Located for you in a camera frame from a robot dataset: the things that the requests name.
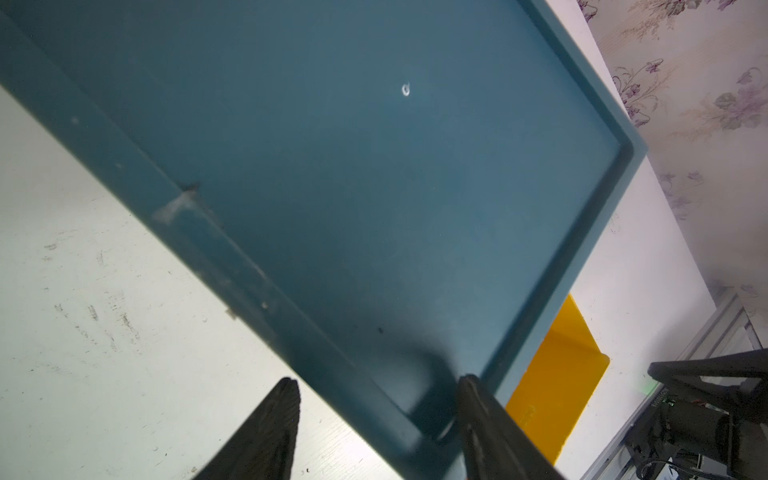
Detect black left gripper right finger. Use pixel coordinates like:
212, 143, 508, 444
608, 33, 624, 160
457, 375, 563, 480

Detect yellow drawer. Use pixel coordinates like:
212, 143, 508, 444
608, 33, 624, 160
505, 296, 610, 463

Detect teal drawer cabinet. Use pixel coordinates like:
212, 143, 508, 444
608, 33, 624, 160
1, 1, 647, 479

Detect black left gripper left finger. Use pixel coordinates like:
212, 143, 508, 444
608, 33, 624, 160
194, 377, 300, 480

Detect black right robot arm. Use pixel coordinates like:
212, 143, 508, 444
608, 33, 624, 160
624, 349, 767, 479

